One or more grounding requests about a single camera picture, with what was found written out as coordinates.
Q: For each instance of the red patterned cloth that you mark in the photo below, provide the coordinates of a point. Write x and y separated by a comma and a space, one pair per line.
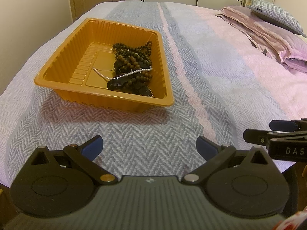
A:
295, 222

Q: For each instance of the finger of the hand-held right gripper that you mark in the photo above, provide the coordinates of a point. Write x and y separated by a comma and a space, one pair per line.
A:
283, 125
256, 136

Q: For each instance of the checked blue pillow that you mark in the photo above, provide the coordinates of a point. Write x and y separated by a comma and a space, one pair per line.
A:
275, 14

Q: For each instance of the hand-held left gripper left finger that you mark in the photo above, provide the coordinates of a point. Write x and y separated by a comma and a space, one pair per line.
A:
92, 147

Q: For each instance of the brown wooden door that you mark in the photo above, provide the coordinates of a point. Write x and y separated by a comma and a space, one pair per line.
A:
96, 0

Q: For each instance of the black wristwatch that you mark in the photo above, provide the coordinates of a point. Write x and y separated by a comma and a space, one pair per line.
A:
144, 91

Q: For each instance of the small black block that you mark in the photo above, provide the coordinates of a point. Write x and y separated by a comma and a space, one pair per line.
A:
119, 66

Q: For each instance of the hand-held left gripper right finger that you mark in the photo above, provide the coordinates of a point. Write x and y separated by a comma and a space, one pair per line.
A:
206, 147

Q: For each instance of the crumpled pink blanket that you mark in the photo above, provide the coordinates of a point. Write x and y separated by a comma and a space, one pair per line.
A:
266, 36

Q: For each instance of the orange plastic tray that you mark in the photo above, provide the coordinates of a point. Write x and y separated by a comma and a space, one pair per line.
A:
79, 50

